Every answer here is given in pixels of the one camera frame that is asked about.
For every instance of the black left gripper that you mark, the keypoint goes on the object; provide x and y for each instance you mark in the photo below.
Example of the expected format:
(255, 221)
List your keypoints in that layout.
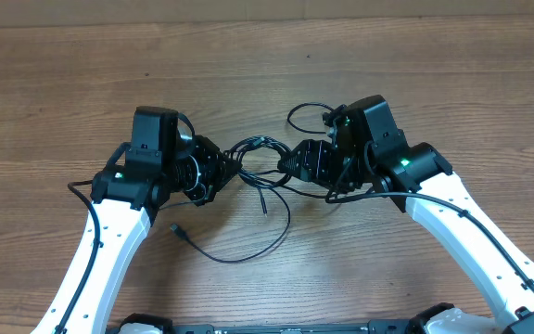
(220, 169)

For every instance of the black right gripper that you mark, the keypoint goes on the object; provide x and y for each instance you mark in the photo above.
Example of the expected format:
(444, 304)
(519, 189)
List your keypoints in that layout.
(310, 152)

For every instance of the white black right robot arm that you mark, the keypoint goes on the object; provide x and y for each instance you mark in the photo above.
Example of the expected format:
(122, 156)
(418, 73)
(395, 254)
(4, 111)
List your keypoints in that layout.
(367, 156)

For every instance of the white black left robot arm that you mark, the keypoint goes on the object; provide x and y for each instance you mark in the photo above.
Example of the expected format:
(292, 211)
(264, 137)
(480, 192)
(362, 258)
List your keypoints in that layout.
(126, 196)

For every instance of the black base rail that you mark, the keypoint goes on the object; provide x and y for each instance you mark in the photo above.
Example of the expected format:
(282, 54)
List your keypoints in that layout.
(295, 328)

